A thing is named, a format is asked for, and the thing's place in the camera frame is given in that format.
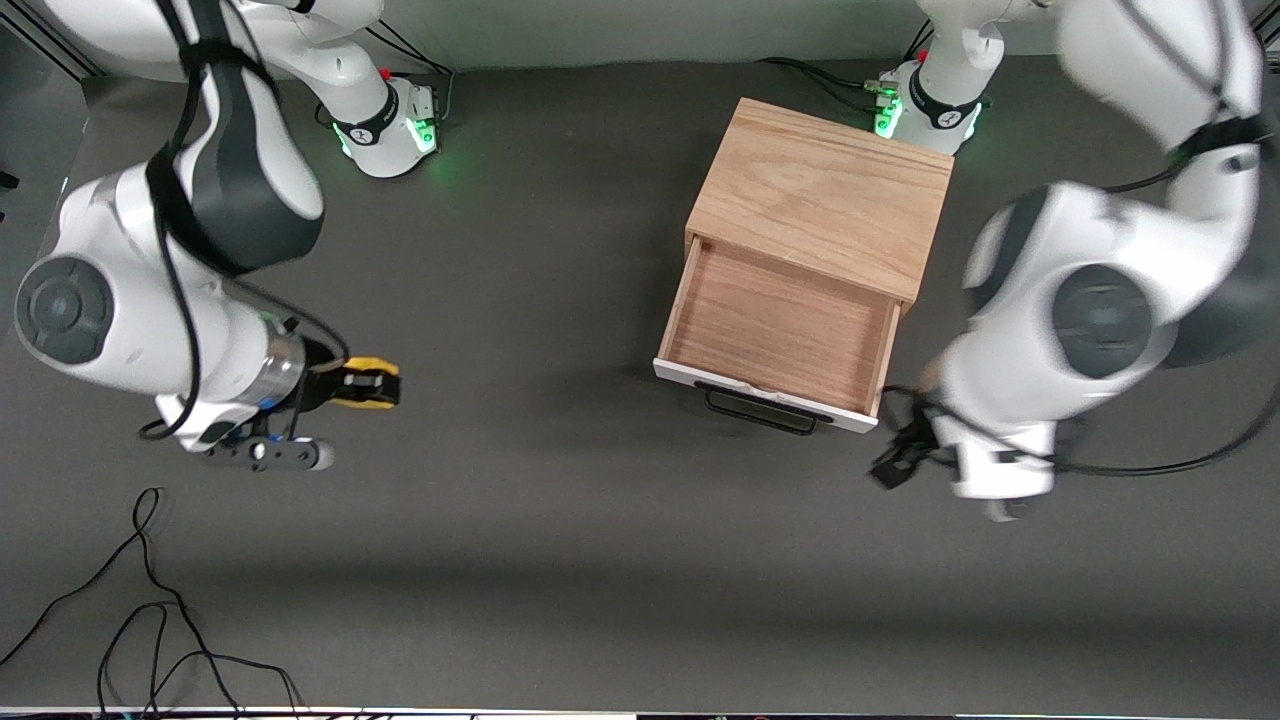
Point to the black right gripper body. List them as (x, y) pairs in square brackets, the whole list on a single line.
[(320, 385)]

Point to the yellow block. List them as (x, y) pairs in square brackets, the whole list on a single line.
[(372, 403)]

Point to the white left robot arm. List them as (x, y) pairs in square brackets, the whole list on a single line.
[(1010, 350)]

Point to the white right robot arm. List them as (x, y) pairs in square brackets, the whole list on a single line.
[(230, 180)]

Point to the light wooden drawer cabinet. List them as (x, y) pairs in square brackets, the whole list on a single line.
[(820, 190)]

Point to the black frame rail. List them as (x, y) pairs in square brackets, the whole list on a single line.
[(50, 50)]

